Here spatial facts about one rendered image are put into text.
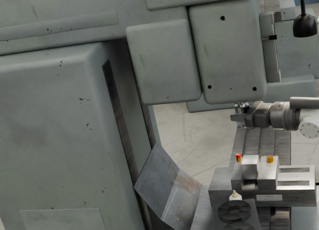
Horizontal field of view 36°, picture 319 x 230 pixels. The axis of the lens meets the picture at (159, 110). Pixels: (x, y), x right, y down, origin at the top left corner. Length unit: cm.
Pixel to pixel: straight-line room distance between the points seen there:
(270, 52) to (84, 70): 55
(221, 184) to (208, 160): 216
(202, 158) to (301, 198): 230
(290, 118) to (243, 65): 22
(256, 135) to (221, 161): 171
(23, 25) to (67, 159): 44
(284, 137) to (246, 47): 77
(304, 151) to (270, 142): 177
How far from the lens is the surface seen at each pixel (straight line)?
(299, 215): 177
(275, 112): 150
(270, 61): 149
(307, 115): 147
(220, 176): 175
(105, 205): 160
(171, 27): 139
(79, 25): 148
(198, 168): 378
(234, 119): 157
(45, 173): 162
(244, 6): 137
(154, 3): 139
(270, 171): 166
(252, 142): 208
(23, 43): 159
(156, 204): 168
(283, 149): 200
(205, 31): 140
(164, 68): 144
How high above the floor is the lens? 190
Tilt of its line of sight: 23 degrees down
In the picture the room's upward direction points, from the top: 13 degrees counter-clockwise
